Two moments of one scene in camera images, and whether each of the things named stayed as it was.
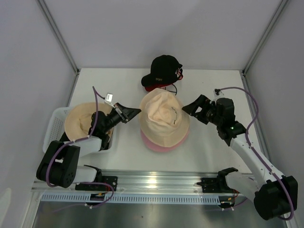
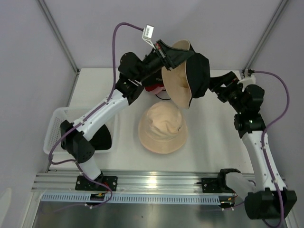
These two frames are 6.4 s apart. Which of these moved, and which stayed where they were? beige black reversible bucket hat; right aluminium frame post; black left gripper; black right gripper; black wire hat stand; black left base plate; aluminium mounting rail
Moved: black wire hat stand; beige black reversible bucket hat; black right gripper; black left gripper
Stayed: aluminium mounting rail; black left base plate; right aluminium frame post
